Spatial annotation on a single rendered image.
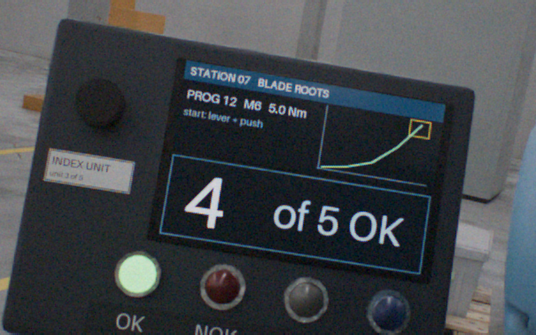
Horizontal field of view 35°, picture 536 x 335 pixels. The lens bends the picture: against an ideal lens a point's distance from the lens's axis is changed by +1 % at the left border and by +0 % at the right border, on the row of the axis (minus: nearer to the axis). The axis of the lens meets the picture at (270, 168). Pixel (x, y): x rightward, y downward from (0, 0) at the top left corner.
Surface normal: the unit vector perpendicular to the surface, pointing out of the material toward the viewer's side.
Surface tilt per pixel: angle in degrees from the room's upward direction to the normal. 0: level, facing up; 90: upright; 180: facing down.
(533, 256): 84
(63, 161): 75
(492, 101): 90
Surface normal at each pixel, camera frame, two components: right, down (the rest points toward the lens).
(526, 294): -0.77, 0.11
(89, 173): 0.08, -0.09
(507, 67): -0.39, 0.08
